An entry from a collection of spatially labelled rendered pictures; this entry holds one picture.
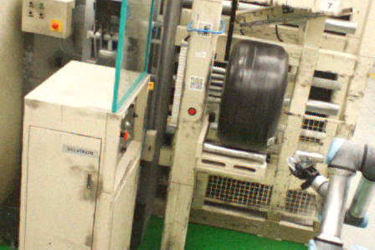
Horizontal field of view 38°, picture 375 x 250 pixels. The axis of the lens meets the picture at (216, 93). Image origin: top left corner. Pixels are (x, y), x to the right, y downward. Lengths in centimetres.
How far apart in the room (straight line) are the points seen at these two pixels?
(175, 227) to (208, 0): 132
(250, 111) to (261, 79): 17
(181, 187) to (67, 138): 96
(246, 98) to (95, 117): 76
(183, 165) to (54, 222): 82
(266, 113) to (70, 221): 102
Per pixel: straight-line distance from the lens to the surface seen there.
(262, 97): 260
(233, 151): 285
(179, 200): 311
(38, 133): 235
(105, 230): 248
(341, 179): 224
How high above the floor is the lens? 215
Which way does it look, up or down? 20 degrees down
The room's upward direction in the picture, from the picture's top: 9 degrees clockwise
